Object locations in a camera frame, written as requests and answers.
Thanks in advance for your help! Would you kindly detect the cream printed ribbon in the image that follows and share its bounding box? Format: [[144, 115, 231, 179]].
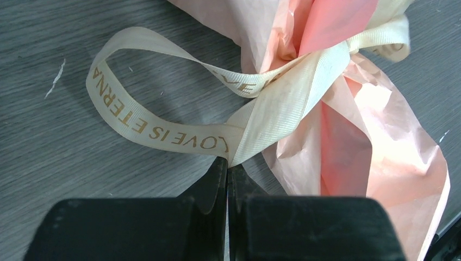
[[86, 1, 410, 166]]

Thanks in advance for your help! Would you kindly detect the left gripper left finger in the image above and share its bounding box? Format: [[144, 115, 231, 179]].
[[24, 157, 227, 260]]

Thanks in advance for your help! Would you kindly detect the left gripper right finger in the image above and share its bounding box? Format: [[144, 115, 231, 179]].
[[227, 165, 406, 260]]

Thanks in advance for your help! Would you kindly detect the pink paper bouquet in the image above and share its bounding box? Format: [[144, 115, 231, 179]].
[[173, 1, 450, 260]]

